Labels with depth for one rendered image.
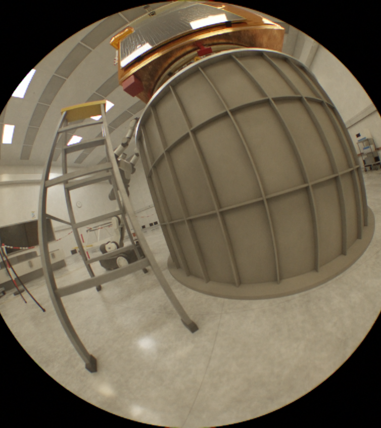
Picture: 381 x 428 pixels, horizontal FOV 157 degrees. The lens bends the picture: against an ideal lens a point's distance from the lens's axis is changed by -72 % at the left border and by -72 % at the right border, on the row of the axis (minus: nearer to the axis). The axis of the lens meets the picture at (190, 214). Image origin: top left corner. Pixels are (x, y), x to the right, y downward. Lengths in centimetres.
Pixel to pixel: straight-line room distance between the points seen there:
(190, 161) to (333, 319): 84
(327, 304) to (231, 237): 49
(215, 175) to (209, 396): 75
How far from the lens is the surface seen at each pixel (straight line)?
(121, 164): 178
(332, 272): 70
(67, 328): 62
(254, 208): 56
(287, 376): 46
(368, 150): 531
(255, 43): 175
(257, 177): 52
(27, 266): 456
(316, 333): 52
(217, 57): 88
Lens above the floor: 44
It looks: 2 degrees down
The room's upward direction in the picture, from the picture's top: 18 degrees counter-clockwise
